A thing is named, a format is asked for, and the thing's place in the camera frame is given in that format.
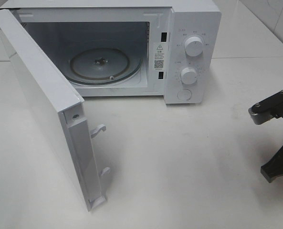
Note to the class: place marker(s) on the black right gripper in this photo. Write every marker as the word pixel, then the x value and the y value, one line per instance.
pixel 261 112

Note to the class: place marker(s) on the round white door button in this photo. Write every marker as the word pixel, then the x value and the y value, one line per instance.
pixel 184 95

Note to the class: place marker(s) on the white microwave door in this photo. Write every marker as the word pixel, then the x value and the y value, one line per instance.
pixel 57 107

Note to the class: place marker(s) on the lower white microwave knob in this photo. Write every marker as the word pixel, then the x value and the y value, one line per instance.
pixel 188 75

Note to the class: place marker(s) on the white microwave knob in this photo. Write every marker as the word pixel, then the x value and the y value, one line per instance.
pixel 193 46
pixel 188 75

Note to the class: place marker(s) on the upper white microwave knob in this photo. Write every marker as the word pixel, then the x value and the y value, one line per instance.
pixel 193 46

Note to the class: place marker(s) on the white microwave oven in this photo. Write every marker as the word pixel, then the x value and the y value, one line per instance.
pixel 65 28

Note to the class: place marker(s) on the white warning sticker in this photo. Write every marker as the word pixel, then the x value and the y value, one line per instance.
pixel 159 54

